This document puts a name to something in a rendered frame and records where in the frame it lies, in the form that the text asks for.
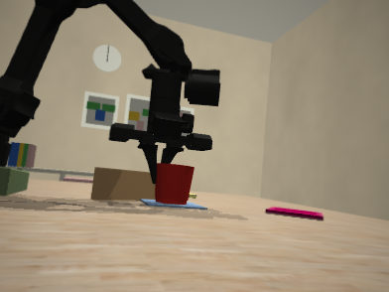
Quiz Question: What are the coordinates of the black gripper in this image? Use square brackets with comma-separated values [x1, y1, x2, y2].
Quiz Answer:
[109, 98, 212, 184]

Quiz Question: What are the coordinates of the magenta square coaster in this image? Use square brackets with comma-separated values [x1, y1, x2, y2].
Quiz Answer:
[265, 207, 324, 220]

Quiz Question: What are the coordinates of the red cup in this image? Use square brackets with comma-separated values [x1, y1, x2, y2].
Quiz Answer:
[155, 163, 195, 205]

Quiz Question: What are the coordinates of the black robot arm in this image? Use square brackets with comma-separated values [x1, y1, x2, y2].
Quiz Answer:
[0, 0, 220, 167]

